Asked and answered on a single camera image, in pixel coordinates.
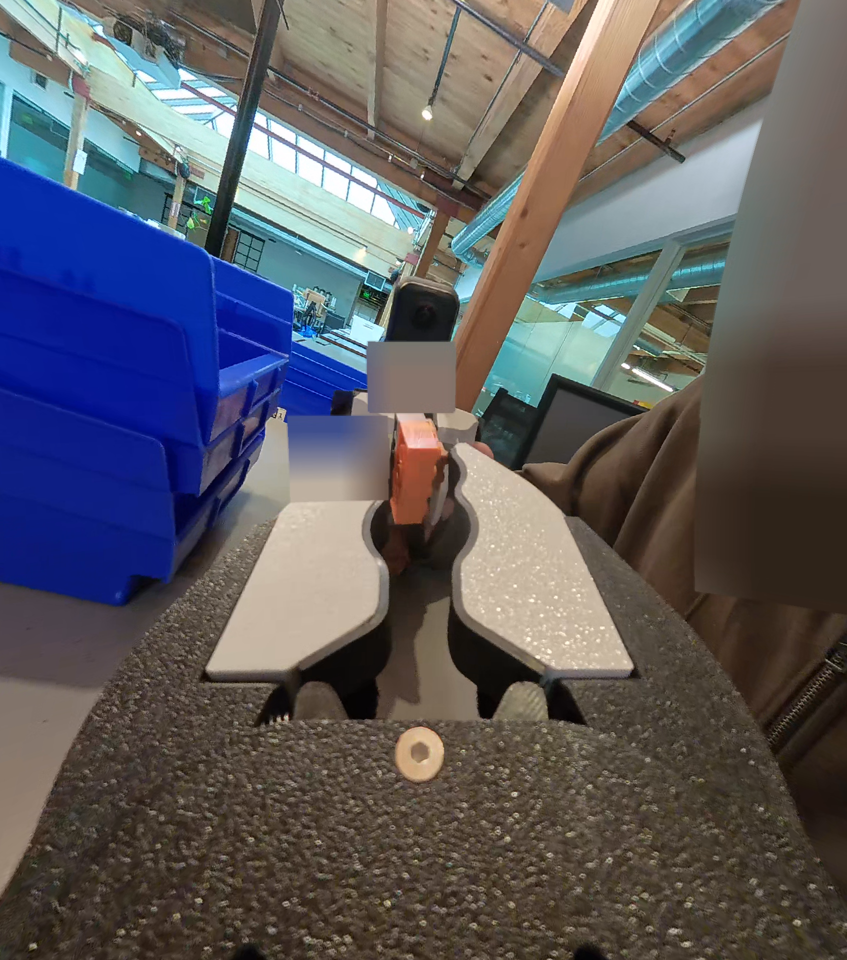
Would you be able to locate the person's right forearm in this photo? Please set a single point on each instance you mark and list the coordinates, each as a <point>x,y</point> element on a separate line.
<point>633,480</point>

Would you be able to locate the ceiling spot lamp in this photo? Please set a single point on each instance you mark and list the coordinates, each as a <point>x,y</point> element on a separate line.
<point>427,112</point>

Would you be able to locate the wooden support post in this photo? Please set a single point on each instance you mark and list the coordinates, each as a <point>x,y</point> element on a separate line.
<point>551,210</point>

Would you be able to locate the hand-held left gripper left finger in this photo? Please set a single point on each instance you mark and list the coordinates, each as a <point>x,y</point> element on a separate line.
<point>303,592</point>

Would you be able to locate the orange brown curved toy piece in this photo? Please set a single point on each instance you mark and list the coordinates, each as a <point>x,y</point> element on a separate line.
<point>397,551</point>

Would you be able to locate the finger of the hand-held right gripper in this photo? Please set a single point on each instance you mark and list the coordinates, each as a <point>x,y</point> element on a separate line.
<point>459,429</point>
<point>438,499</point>

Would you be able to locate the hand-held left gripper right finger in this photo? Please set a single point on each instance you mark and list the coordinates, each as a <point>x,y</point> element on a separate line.
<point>536,592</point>

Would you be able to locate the silver ventilation duct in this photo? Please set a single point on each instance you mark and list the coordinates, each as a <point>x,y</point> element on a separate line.
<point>656,67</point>
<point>656,277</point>

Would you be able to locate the person's right hand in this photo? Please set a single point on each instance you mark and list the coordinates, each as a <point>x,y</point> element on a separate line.
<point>482,452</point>

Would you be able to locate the bright orange toy brick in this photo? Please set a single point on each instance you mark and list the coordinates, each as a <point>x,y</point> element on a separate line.
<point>417,472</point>

